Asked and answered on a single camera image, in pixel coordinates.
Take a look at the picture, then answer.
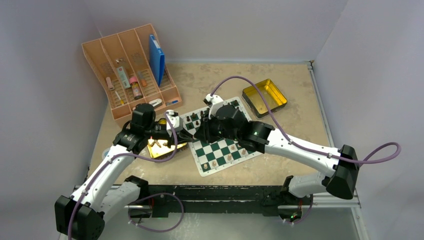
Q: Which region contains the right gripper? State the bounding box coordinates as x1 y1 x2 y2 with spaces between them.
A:
195 111 240 144

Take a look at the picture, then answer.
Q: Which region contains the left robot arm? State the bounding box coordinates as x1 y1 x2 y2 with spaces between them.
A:
54 103 193 240

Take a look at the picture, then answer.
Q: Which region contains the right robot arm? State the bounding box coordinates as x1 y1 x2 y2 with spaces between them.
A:
194 105 359 204

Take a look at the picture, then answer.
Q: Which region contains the green white chess board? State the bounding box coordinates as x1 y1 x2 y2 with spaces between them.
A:
180 97 263 177

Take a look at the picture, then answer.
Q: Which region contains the gold tin with pieces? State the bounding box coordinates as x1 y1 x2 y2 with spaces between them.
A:
147 118 189 160

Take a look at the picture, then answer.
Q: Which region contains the white stapler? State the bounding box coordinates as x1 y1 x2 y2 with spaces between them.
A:
148 98 163 110

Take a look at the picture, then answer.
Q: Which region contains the pink cap bottle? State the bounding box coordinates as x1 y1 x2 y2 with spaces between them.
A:
129 76 143 100

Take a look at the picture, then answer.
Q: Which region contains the empty gold tin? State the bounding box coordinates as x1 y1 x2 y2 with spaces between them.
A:
242 78 288 119

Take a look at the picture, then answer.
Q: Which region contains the grey green box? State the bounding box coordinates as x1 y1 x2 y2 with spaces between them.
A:
116 66 131 89

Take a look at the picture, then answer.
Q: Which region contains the blue folder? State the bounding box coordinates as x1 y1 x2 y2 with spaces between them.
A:
149 34 165 87

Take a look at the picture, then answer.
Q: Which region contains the pink eraser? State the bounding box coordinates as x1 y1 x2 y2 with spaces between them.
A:
105 76 115 91

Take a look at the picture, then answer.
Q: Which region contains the pink desk organizer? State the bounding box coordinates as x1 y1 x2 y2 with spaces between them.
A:
81 23 183 127

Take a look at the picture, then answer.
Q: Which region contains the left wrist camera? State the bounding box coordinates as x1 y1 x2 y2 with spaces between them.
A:
164 110 184 137

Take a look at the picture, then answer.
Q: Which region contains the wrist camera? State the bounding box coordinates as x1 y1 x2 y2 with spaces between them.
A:
164 110 184 137
203 93 224 119

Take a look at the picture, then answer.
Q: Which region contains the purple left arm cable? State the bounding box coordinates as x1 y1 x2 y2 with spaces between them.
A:
67 112 185 240

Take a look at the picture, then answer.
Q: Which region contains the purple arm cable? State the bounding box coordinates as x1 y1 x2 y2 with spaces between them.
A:
67 112 185 240
210 75 402 226

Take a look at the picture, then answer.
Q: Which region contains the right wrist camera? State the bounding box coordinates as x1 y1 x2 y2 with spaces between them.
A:
203 93 224 119

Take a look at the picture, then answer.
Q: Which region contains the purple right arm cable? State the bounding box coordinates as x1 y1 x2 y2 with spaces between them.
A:
210 75 402 226

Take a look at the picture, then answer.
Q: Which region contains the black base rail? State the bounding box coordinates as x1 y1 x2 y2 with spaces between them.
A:
71 184 360 220

